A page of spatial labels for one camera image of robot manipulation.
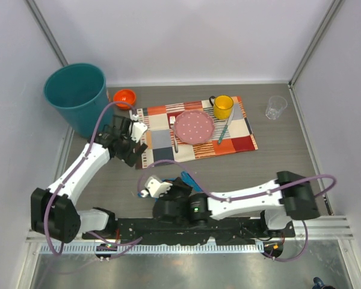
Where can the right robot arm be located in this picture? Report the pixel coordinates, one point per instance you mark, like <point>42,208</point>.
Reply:
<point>288,197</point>

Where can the teal plastic trash bin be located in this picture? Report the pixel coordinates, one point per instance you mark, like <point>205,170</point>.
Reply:
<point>79,93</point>

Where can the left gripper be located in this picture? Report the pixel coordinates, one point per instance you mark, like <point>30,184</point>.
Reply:
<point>129,158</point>

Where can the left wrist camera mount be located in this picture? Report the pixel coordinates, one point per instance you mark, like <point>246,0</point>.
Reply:
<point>138,128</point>

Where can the silver fork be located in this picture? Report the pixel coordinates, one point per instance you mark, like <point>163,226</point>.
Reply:
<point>172,120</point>

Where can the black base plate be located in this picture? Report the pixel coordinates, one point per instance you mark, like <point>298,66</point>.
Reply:
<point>232,230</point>

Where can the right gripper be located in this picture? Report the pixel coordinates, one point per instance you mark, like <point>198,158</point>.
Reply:
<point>178,183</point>

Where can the blue hand brush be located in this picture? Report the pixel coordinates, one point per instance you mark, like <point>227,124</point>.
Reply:
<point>186,178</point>

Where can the pink dotted plate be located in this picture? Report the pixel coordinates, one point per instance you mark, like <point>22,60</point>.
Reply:
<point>194,127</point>

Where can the clear plastic cup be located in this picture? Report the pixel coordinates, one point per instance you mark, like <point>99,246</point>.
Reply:
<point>276,106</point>

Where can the perforated cable duct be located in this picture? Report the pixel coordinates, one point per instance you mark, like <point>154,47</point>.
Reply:
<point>209,247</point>

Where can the colourful patchwork placemat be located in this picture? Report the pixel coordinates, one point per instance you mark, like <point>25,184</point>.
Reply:
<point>159,136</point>

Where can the orange bowl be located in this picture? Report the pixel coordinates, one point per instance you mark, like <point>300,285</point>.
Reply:
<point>125,98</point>

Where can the knife with teal handle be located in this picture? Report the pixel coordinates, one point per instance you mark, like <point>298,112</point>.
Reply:
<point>221,137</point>

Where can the yellow enamel mug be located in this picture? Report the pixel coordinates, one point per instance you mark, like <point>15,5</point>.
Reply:
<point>222,106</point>

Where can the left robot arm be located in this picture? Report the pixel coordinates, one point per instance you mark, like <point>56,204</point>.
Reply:
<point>53,210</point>

